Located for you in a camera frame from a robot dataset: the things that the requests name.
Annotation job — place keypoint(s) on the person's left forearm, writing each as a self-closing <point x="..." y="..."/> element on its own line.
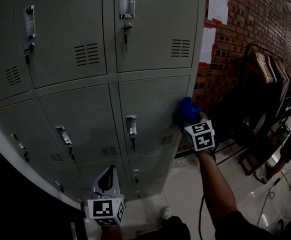
<point x="111" y="234"/>

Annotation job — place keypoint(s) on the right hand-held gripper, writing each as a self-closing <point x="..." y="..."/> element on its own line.
<point x="201" y="136"/>

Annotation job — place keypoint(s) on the person's white shoe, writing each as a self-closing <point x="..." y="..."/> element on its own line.
<point x="166" y="212"/>

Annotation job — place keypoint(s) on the row of wooden hangers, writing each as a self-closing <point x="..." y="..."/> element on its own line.
<point x="265" y="67"/>

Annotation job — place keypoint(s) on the person's right forearm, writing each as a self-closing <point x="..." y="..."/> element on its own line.
<point x="215" y="184"/>

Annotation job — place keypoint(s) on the dark hanging garments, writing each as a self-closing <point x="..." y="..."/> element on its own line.
<point x="243" y="109"/>

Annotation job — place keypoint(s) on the black metal clothes rack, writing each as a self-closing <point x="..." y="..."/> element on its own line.
<point x="225" y="156"/>

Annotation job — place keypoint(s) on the white paper sheet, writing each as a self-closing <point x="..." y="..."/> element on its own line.
<point x="207" y="45"/>
<point x="218" y="5"/>

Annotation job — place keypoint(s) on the person's dark clothing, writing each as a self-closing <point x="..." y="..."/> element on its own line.
<point x="175" y="230"/>

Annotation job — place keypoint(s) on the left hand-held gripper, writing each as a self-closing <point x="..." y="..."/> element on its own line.
<point x="105" y="209"/>

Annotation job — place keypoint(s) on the grey metal locker door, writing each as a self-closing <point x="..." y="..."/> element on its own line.
<point x="155" y="96"/>

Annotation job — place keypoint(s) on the blue cloth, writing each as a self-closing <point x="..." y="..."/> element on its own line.
<point x="185" y="109"/>

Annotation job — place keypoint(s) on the grey metal locker cabinet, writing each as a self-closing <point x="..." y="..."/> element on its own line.
<point x="110" y="79"/>

